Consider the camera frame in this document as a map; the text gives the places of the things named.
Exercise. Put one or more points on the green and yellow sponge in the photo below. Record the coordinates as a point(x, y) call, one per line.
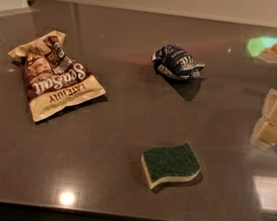
point(170, 164)

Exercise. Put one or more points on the orange and white bag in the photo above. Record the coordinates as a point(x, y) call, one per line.
point(269, 55)

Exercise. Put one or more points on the brown sea salt chip bag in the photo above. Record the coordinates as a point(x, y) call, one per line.
point(52, 79)

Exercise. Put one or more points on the crumpled blue chip bag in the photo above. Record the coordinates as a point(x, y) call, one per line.
point(174, 62)

